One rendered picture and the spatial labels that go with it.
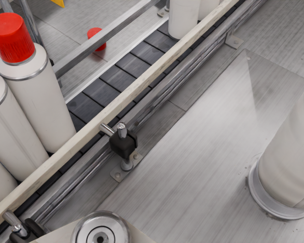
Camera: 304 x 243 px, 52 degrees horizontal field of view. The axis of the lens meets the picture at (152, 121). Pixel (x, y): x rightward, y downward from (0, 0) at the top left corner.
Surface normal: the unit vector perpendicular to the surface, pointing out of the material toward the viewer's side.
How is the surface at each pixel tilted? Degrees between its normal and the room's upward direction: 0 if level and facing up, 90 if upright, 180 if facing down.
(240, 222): 0
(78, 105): 0
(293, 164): 87
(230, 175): 0
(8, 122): 90
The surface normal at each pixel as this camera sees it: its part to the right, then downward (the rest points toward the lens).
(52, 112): 0.64, 0.65
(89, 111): 0.01, -0.55
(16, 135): 0.82, 0.48
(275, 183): -0.84, 0.43
